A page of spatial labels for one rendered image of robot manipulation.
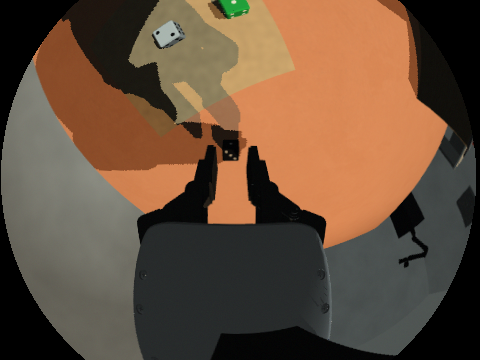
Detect green die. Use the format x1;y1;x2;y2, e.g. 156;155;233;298
218;0;250;19

